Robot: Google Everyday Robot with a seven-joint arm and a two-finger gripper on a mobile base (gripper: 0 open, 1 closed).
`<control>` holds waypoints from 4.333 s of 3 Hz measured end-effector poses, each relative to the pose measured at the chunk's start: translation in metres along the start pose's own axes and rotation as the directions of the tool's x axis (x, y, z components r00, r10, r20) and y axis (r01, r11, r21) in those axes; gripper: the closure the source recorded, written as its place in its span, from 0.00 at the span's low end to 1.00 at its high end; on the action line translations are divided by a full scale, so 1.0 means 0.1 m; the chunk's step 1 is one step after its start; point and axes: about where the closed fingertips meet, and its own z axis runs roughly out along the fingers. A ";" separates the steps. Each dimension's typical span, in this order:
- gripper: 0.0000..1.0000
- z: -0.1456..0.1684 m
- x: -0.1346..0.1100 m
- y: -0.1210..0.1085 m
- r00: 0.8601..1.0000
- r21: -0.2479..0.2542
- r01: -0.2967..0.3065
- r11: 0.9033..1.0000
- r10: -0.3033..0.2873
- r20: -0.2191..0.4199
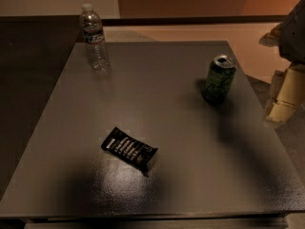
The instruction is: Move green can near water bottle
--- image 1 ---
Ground green soda can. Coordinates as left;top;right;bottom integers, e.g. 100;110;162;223
203;54;236;105

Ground black snack wrapper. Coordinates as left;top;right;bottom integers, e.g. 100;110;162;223
101;127;157;172

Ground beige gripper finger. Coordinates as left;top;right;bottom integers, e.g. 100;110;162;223
265;63;305;123
259;23;282;47

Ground clear plastic water bottle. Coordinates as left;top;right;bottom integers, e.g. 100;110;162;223
79;3;110;72

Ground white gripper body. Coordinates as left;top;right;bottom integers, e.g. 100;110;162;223
279;0;305;64

